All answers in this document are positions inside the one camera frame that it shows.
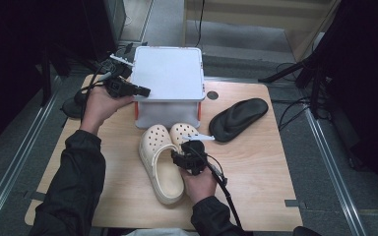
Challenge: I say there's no person's left hand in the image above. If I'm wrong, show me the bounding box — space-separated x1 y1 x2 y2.
79 85 135 136

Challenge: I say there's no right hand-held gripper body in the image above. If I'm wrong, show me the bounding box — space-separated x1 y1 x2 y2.
180 132 216 176

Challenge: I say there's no hand-held gripper cable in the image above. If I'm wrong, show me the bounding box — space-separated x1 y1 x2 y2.
80 60 112 121
206 153 244 230

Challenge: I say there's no dark curtain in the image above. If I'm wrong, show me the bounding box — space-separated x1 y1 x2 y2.
0 0 119 155
318 0 378 205

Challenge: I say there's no person's right hand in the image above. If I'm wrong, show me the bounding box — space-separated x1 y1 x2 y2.
180 164 219 206

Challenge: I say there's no black plug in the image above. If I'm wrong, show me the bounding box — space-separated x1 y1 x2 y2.
122 41 136 55

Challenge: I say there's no grey tape piece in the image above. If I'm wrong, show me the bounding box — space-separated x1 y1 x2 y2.
23 190 47 202
283 199 308 209

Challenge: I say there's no black floor cable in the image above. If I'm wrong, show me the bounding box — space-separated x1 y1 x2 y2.
277 62 313 132

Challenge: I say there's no grey cabinet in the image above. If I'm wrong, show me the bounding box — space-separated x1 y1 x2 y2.
103 0 127 43

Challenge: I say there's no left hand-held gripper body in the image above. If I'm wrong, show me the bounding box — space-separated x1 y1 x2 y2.
101 53 136 99

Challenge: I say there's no black slipper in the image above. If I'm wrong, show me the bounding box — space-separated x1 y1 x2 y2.
208 97 270 144
60 89 92 120

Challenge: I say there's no right hand-held gripper cable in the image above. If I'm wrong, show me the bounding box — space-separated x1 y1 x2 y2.
206 153 244 230

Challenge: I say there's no black hanging cable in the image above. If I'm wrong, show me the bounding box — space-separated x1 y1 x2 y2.
195 0 206 48

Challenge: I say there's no white plastic shoe box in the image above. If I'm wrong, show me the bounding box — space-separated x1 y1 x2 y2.
129 45 207 130

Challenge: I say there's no metal floor rail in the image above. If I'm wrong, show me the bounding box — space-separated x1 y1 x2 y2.
0 77 62 227
303 107 367 236

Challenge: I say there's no cream perforated clog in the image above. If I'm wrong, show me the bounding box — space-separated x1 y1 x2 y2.
169 122 201 155
138 123 185 206

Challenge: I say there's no left hand-held gripper cable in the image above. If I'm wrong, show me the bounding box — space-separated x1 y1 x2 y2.
80 60 112 121

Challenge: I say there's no black tripod stand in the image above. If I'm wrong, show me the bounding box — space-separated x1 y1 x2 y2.
258 53 329 119

